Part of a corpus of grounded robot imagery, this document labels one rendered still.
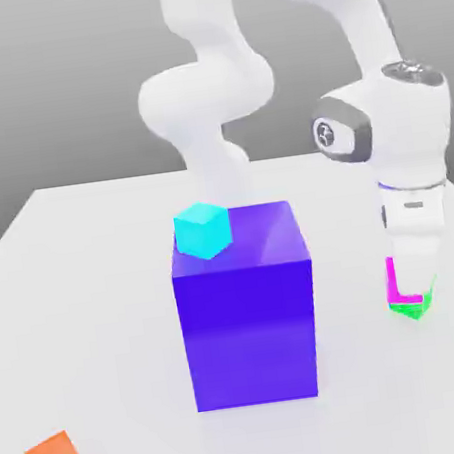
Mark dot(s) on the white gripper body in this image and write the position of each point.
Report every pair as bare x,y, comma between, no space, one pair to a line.
415,250

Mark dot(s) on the small magenta cube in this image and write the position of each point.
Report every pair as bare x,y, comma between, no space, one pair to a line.
391,282

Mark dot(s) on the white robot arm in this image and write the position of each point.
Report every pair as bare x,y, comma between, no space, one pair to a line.
211,104

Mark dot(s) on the small green cube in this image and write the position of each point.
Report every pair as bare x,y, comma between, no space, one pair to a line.
413,310

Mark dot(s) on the small cyan cube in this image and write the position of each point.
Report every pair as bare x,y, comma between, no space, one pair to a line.
202,232

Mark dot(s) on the large purple box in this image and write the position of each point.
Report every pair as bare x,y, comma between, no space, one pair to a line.
248,329

